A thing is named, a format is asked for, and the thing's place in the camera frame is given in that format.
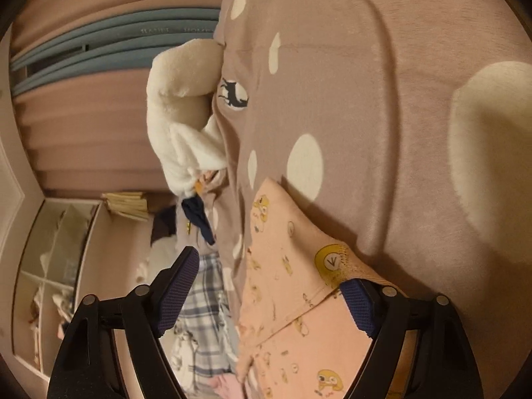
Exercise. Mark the white fluffy plush blanket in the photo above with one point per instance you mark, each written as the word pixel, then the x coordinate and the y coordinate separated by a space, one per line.
pixel 181 129

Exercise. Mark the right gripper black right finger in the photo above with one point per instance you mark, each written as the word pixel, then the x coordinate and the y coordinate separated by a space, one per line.
pixel 419 349

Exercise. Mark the pink small garment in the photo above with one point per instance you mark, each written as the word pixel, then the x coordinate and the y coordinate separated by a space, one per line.
pixel 227 386

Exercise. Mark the mauve polka dot bedspread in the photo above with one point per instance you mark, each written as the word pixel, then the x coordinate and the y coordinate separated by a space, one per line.
pixel 401 128

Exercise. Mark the grey white plaid garment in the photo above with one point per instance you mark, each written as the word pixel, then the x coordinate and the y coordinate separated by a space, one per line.
pixel 205 340

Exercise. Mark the pink pleated curtain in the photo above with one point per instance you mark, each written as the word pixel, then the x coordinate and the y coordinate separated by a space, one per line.
pixel 86 135

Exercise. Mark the peach cartoon print garment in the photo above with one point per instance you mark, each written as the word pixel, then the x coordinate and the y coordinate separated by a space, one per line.
pixel 296 331

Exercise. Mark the white shelf cabinet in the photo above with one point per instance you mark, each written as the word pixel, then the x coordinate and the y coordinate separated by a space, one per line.
pixel 64 241

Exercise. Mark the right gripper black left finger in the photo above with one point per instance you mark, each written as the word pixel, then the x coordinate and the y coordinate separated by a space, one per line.
pixel 87 364

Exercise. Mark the blue grey curtain band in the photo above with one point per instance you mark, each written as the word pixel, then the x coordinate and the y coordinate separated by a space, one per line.
pixel 119 42

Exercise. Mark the navy blue cloth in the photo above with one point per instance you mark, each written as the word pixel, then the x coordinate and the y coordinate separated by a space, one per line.
pixel 194 211

